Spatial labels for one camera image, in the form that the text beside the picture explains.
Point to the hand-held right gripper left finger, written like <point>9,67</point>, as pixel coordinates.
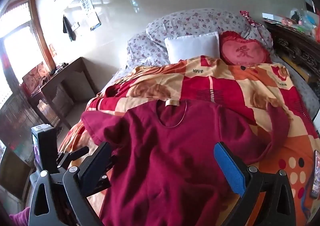
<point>96,168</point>

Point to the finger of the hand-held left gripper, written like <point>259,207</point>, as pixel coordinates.
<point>71,155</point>

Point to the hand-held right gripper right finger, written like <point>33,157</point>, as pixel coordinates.
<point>231,168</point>

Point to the dark red sweater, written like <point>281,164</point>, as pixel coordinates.
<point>162,161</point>

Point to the person's left forearm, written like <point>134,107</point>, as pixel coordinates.
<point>21,217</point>

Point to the dark wooden cabinet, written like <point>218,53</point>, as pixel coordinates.
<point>17,121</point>

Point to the red box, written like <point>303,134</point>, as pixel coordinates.
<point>36,77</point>

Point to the wooden desk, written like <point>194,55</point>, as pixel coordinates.
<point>67,73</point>

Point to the smartphone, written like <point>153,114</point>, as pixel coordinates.
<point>315,176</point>

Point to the orange and red printed blanket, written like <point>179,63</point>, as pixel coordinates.
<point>225,83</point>

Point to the red heart cushion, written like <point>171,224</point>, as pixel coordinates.
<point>241,52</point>

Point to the dark hanging cloth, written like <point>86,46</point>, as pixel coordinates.
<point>68,27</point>

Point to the white pillow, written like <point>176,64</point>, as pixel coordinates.
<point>192,45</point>

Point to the carved dark wooden headboard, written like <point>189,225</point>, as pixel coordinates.
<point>295,45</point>

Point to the red patterned cloth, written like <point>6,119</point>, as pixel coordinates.
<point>248,18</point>

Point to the floral quilt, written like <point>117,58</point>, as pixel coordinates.
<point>195,19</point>

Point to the pile of colourful toys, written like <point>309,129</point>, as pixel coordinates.
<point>301,19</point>

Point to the small red wall sticker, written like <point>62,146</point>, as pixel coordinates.
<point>52,50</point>

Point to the window with wooden frame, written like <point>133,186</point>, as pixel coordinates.
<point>20,48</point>

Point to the wall calendar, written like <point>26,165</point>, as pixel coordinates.
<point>91,12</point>

